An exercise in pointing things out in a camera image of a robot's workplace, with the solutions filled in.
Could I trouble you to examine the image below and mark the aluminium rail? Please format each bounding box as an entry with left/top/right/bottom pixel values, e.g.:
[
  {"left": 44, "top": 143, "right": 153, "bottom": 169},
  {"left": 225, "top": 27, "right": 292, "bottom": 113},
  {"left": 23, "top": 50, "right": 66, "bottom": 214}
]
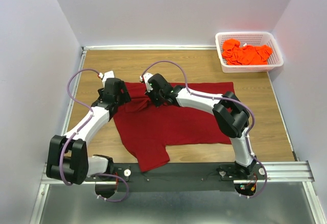
[
  {"left": 267, "top": 72, "right": 299, "bottom": 161},
  {"left": 59, "top": 50, "right": 87, "bottom": 136},
  {"left": 82, "top": 44, "right": 216, "bottom": 51},
  {"left": 40, "top": 160, "right": 314, "bottom": 184}
]

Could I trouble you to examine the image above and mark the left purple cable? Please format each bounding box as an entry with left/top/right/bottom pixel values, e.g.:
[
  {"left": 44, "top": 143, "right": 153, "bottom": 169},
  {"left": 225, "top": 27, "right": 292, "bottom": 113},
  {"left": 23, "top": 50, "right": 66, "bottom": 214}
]
[{"left": 59, "top": 68, "right": 130, "bottom": 202}]

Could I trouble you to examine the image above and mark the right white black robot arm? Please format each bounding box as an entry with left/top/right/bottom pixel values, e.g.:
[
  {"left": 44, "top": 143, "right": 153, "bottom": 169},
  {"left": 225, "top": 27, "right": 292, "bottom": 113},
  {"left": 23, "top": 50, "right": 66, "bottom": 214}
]
[{"left": 140, "top": 72, "right": 256, "bottom": 179}]

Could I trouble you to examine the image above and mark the purple cable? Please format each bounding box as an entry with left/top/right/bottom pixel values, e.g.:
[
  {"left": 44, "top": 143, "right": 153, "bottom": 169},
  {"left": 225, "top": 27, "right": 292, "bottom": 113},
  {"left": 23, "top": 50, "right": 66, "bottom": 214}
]
[
  {"left": 140, "top": 60, "right": 268, "bottom": 199},
  {"left": 59, "top": 68, "right": 130, "bottom": 202}
]

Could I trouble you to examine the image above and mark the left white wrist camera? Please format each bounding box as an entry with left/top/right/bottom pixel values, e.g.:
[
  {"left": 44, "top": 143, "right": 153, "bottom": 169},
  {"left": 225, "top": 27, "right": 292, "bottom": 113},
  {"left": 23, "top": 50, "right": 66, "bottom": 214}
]
[{"left": 98, "top": 70, "right": 115, "bottom": 87}]

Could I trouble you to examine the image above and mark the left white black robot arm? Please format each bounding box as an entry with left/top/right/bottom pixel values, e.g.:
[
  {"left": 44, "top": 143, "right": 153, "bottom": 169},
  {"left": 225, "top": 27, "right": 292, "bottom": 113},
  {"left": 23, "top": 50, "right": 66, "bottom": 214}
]
[{"left": 46, "top": 78, "right": 131, "bottom": 185}]

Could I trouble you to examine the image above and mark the orange t-shirt in basket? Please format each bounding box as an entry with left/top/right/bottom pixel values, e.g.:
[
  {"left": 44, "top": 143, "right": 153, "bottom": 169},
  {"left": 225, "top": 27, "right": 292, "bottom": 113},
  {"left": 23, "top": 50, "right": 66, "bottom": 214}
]
[{"left": 222, "top": 39, "right": 273, "bottom": 65}]

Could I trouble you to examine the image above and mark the aluminium back rail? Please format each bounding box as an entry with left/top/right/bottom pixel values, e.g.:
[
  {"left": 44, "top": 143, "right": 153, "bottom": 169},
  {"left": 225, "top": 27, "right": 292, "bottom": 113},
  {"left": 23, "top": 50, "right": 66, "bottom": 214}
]
[{"left": 82, "top": 44, "right": 216, "bottom": 51}]

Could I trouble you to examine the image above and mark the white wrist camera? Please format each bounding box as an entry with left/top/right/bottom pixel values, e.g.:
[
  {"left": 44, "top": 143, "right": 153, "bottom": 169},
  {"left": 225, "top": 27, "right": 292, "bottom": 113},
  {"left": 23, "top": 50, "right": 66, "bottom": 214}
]
[
  {"left": 98, "top": 70, "right": 115, "bottom": 87},
  {"left": 139, "top": 72, "right": 153, "bottom": 92}
]

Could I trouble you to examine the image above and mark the white plastic laundry basket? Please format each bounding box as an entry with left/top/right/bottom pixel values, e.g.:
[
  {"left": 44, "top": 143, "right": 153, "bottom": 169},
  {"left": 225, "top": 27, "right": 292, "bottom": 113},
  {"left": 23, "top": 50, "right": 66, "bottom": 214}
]
[{"left": 215, "top": 31, "right": 284, "bottom": 73}]

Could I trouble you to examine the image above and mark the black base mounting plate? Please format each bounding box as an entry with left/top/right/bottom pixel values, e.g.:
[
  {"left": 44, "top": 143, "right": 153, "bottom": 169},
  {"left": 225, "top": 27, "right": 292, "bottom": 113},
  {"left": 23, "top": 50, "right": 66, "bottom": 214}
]
[{"left": 84, "top": 162, "right": 266, "bottom": 196}]

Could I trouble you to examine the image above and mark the aluminium right side rail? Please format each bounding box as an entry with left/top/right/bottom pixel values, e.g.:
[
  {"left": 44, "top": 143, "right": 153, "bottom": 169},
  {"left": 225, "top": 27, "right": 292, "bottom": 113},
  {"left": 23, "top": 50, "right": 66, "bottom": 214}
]
[{"left": 267, "top": 72, "right": 299, "bottom": 161}]

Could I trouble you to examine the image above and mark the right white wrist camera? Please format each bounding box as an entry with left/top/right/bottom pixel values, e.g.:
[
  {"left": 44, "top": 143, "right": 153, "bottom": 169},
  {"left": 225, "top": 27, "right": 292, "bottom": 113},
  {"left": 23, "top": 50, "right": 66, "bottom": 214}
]
[{"left": 139, "top": 72, "right": 153, "bottom": 92}]

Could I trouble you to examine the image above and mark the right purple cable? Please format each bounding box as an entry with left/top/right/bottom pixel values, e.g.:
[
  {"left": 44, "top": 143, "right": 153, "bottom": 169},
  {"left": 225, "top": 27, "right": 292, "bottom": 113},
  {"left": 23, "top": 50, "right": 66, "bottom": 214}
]
[{"left": 140, "top": 60, "right": 268, "bottom": 199}]

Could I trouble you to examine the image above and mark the aluminium front rail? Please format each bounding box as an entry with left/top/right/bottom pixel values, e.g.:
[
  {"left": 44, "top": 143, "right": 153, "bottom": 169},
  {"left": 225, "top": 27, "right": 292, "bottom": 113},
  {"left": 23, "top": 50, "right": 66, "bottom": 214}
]
[{"left": 40, "top": 160, "right": 314, "bottom": 184}]

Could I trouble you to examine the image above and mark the aluminium left side rail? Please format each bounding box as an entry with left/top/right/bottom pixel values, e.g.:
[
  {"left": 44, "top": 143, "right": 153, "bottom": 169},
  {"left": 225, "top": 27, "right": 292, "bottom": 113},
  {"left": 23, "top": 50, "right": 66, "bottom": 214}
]
[{"left": 59, "top": 50, "right": 87, "bottom": 136}]

